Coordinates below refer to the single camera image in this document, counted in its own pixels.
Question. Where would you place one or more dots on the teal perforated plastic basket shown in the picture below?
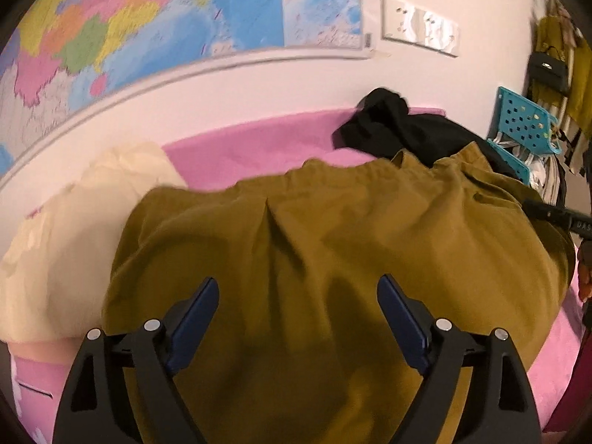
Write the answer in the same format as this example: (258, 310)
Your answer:
(525, 122)

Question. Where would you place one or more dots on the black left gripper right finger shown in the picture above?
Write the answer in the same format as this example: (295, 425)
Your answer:
(500, 405)

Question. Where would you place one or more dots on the pink bed sheet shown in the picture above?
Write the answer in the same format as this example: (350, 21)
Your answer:
(207, 162)

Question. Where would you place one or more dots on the colourful wall map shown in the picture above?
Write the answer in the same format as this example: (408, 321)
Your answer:
(64, 55)

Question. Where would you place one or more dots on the black garment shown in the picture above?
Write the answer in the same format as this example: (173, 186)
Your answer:
(383, 124)

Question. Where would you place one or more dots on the mustard olive button shirt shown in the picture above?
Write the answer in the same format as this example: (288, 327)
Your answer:
(298, 350)

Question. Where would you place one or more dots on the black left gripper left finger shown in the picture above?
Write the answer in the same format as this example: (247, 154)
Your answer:
(121, 388)

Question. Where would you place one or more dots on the cream beige garment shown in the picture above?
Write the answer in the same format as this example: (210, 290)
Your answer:
(56, 272)

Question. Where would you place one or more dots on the person's right hand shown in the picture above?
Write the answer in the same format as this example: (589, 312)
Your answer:
(584, 271)

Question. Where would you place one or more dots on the white wall socket panel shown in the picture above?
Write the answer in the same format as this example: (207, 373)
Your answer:
(407, 23)

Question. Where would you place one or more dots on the lower teal plastic basket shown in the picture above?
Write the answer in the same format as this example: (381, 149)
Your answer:
(520, 169)

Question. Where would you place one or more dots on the hanging clothes rack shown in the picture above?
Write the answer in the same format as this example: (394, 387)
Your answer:
(559, 74)

